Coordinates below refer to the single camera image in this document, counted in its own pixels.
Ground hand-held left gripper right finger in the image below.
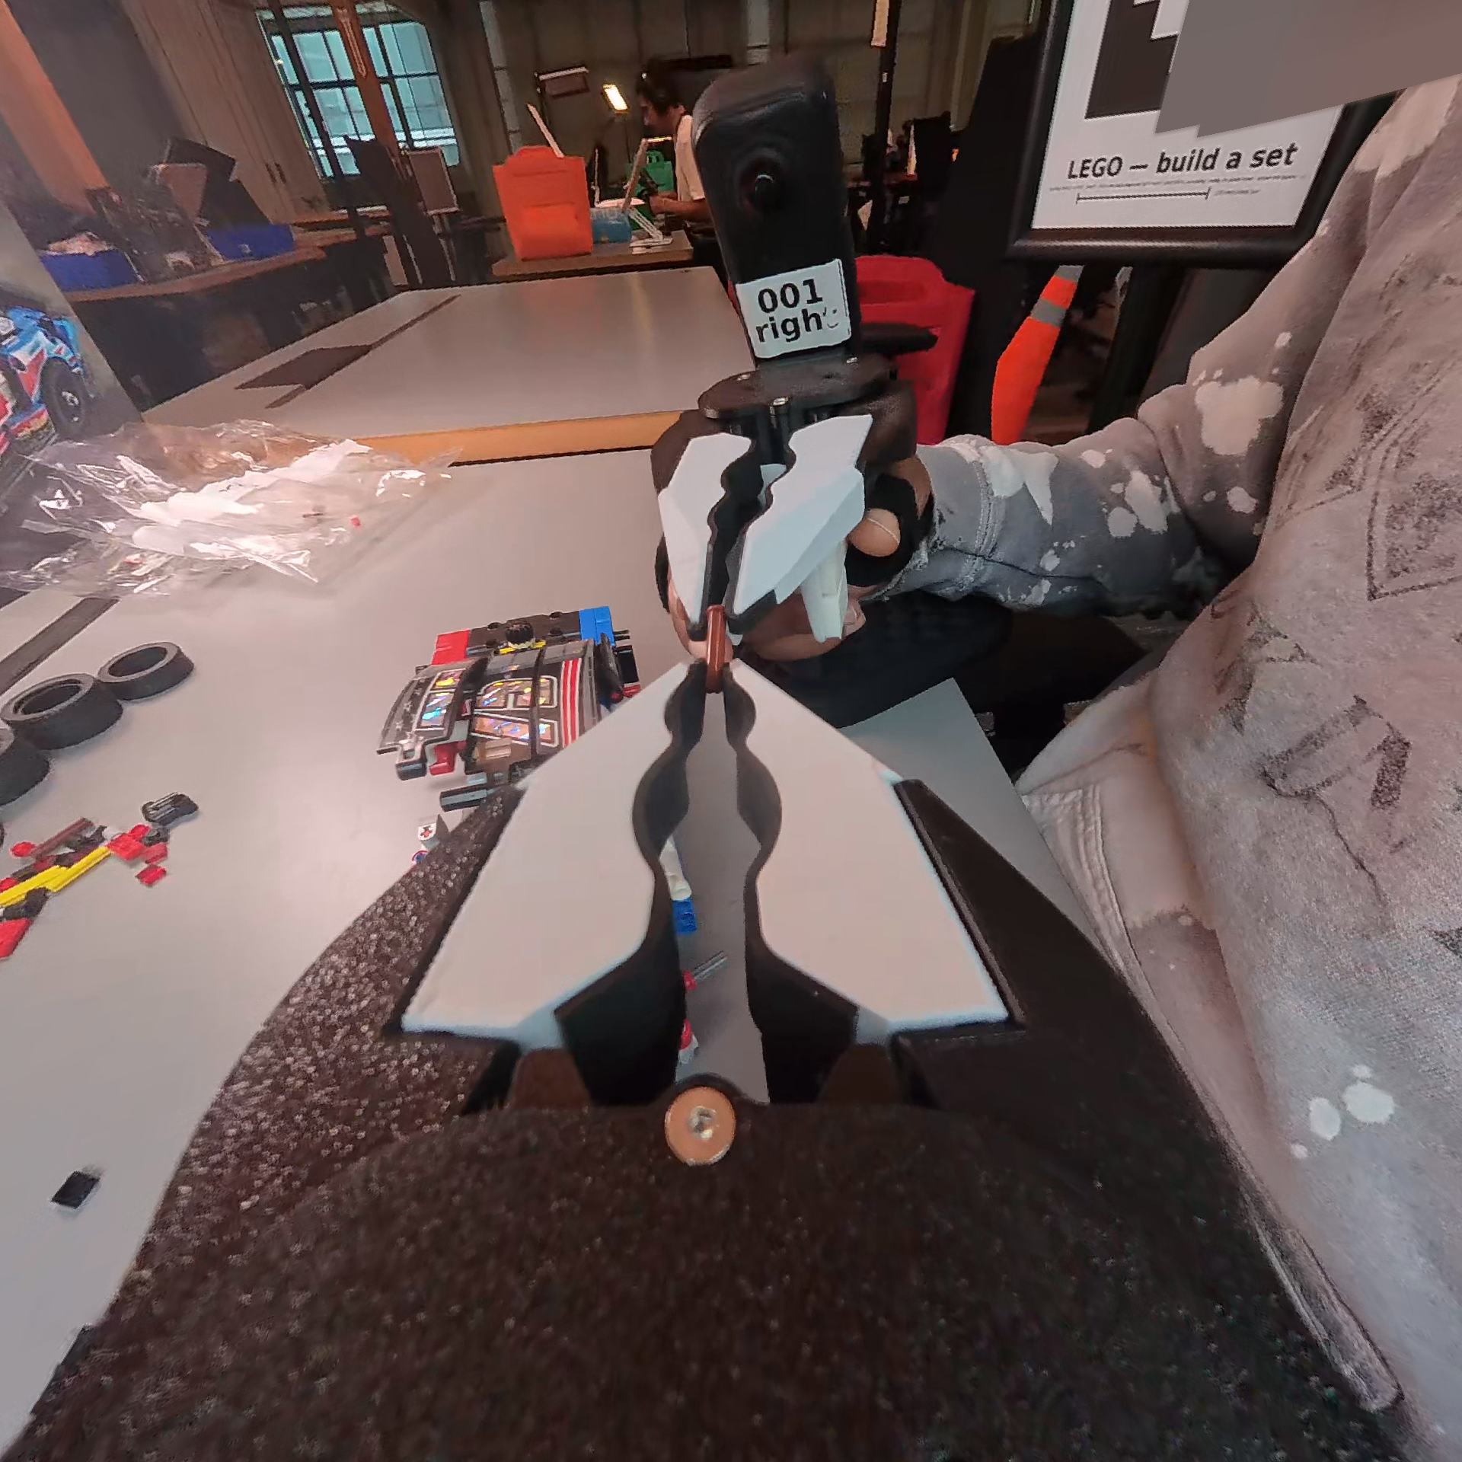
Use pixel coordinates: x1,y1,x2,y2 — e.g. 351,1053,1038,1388
718,663,1010,1107

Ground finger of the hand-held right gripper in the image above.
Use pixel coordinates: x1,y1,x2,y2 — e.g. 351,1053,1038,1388
660,429,758,628
725,414,878,640

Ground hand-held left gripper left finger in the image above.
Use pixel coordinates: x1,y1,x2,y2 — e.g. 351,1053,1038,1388
403,663,704,1107

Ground person's right forearm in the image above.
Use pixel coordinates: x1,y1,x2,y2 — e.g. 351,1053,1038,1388
885,382,1292,623

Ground person's right hand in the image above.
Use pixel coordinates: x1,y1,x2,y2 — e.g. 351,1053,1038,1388
674,508,909,668

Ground toy car body assembly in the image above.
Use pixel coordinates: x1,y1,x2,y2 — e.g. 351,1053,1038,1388
378,605,641,804

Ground red plastic bin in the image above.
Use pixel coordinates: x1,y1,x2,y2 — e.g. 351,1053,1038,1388
852,254,981,442

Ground person's white trousers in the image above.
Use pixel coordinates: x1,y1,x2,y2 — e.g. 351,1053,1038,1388
1017,685,1214,973

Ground orange bag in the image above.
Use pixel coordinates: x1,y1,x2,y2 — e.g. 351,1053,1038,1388
492,146,596,262

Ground white table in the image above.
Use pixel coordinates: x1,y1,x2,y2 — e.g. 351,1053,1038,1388
143,264,758,464

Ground orange traffic cone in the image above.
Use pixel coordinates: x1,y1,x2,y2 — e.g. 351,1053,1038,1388
988,264,1083,447

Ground black framed sign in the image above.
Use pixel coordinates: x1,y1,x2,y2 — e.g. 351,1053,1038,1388
1005,0,1402,269

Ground red black brick cluster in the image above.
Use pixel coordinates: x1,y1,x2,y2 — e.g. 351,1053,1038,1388
109,792,203,887

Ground dark mat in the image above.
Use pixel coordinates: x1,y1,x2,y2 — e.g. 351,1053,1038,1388
234,342,375,396

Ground black toy tire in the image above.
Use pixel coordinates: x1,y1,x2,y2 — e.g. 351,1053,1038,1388
0,673,126,751
98,642,196,701
0,724,53,807

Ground clear plastic bags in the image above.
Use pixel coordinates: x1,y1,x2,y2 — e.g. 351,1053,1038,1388
0,419,458,597

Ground red yellow brick assembly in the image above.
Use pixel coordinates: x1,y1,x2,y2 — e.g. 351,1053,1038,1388
0,816,117,960

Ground person's grey printed sweatshirt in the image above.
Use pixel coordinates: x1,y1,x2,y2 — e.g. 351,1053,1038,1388
1017,80,1462,1462

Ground wooden background table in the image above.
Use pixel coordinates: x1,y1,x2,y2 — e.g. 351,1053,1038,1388
63,240,330,304

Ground toy car set box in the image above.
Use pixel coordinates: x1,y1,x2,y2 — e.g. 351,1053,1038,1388
0,205,147,487

